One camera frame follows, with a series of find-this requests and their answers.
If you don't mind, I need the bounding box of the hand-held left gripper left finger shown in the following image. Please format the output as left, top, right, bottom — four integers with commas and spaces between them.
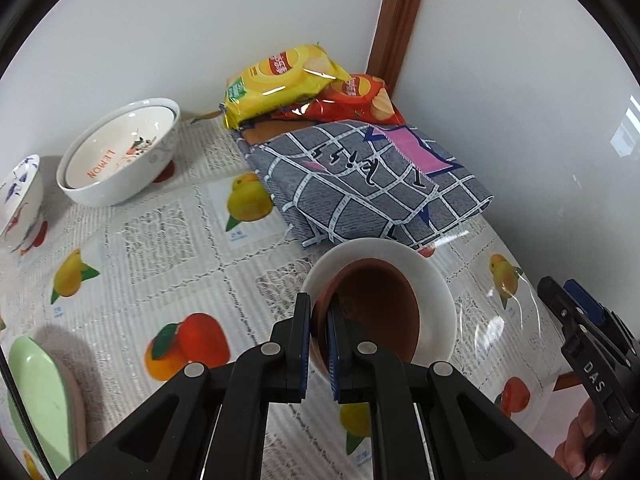
60, 291, 313, 480

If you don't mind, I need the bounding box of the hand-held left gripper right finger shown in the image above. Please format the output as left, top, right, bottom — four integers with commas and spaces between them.
327, 305, 573, 480

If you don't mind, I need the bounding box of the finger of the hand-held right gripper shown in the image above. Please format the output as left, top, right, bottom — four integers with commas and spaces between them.
537, 276, 591, 343
562, 280, 610, 328

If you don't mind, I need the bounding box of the small brown bowl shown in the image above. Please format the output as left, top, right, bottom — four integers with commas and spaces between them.
310, 258, 421, 376

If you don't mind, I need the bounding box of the person's right hand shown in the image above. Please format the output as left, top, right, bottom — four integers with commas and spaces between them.
552, 400, 608, 480

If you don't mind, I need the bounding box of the grey checked folded cloth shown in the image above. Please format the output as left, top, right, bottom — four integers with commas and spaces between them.
235, 119, 493, 251

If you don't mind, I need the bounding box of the fruit print tablecloth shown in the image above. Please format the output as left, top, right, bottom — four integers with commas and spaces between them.
0, 110, 576, 480

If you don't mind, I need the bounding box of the large white blue-rimmed bowl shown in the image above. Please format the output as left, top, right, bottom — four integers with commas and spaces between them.
56, 98, 181, 207

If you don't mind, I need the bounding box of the red chip bag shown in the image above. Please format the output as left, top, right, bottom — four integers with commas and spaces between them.
270, 74, 407, 126

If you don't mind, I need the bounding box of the green square plate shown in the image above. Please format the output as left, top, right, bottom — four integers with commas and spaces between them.
6, 335, 87, 478

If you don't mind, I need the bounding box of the yellow chip bag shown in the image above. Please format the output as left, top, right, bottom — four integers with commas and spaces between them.
218, 44, 351, 131

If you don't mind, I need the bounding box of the white bowl with orange print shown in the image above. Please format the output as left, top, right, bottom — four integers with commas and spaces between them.
64, 105, 176, 190

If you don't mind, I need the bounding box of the blue patterned footed bowl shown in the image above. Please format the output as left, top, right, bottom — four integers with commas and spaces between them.
0, 154, 48, 253

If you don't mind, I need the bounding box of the brown wooden door frame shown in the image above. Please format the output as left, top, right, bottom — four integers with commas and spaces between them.
366, 0, 432, 93

